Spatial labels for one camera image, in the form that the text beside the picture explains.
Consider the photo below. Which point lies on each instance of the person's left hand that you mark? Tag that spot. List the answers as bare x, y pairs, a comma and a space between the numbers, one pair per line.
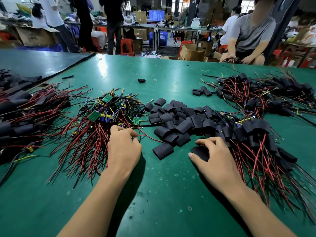
123, 153

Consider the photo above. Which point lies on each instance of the person's right hand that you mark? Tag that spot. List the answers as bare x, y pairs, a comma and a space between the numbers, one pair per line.
218, 165

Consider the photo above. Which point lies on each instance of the person's left fingers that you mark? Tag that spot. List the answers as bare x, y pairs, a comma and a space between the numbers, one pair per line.
123, 130

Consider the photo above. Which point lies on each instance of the person's right thumb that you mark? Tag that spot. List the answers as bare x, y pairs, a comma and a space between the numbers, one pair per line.
196, 159

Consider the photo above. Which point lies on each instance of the single black heat shrink sleeve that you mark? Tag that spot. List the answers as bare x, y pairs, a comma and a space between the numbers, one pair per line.
201, 152

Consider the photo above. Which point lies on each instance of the person's right forearm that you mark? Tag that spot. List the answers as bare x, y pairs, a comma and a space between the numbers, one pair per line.
256, 214

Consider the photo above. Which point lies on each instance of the person's left forearm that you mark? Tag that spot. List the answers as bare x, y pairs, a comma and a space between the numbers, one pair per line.
98, 207

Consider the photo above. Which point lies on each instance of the pile of black shrink sleeves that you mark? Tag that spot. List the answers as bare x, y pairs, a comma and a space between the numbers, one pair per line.
177, 123

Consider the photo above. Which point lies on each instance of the small black sleeve piece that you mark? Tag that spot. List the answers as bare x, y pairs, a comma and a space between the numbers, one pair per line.
141, 80

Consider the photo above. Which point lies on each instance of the flat black sleeve piece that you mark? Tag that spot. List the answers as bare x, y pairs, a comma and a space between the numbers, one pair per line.
206, 92
196, 92

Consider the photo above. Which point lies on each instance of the thin black tube piece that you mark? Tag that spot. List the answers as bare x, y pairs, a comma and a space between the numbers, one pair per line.
68, 77

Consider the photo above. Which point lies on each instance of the blue plastic crate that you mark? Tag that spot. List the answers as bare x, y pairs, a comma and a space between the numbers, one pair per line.
163, 38

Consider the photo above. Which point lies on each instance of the open cardboard box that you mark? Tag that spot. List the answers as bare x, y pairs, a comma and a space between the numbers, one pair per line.
34, 36
191, 53

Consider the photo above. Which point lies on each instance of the dark rubber table mat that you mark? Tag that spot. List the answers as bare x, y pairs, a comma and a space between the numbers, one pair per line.
37, 62

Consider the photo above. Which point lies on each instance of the closed cardboard box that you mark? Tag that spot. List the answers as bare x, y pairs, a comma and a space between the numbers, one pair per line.
140, 17

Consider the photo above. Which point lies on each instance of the heap of black fabric scraps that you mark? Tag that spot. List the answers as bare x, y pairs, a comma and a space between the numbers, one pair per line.
17, 80

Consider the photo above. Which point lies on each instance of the blue lit monitor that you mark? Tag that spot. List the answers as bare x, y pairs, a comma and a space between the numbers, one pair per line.
156, 15

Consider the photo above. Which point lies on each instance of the white plastic jug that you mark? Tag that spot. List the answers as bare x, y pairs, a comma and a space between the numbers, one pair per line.
195, 23

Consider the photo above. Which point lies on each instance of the black pillar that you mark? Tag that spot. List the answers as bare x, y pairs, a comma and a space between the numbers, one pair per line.
284, 24

